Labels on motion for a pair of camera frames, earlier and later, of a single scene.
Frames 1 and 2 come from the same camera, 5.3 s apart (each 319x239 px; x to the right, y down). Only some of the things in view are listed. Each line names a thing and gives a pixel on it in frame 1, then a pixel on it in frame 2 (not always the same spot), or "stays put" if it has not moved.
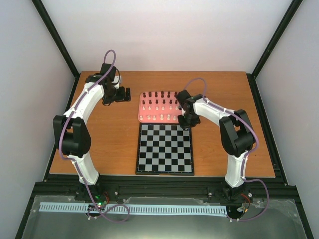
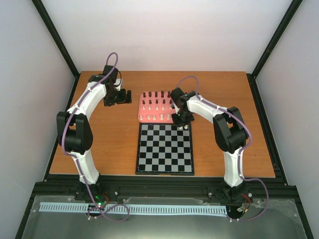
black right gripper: (184, 126) -> (178, 124)
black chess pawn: (163, 102) stays put
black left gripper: (106, 100) stays put
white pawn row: (157, 108) stays put
